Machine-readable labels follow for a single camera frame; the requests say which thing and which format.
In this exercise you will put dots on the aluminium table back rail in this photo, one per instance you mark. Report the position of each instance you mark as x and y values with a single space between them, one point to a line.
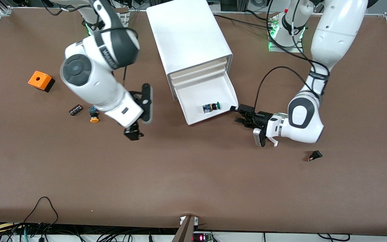
375 14

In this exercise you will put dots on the white drawer cabinet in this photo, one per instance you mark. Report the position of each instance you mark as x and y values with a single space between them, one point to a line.
186 33

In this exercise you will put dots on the thin white plastic drawer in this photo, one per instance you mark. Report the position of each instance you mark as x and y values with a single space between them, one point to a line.
197 71
197 77

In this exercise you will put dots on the yellow mushroom push button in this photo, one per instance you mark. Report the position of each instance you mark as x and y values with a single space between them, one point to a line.
94 118

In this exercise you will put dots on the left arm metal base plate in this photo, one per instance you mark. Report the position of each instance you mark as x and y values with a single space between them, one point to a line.
287 49

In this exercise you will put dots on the yellow tag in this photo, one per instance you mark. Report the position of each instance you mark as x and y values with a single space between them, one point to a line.
3 227

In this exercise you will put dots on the white metal post bracket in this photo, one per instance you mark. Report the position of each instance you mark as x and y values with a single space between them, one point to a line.
196 220

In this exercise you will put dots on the aluminium corner frame profile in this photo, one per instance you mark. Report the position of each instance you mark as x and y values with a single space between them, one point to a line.
5 10

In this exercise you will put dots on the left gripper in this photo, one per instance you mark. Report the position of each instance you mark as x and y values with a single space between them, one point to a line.
261 119

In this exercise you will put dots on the green mushroom push button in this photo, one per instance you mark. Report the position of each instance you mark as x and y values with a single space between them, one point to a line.
210 107

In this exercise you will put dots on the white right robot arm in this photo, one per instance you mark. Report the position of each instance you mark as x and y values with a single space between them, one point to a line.
89 84

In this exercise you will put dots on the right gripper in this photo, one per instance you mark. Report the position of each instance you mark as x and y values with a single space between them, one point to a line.
132 131

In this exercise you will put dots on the orange button box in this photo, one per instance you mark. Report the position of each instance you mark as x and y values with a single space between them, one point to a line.
39 80

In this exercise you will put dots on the small black terminal block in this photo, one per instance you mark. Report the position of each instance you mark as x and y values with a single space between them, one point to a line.
75 110

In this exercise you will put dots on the small black rocker switch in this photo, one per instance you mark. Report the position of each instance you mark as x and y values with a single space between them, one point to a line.
315 155

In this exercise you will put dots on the red LED display module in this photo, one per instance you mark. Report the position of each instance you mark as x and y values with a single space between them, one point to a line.
202 238

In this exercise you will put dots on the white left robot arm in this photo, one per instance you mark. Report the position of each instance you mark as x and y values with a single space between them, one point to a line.
334 33

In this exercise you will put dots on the white curved plastic arc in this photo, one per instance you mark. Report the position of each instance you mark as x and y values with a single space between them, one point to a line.
274 143

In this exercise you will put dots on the brown camera post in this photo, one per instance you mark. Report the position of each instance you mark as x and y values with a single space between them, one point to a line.
185 232

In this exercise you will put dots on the tall white plastic drawer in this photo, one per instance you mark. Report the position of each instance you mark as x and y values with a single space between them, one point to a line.
197 97

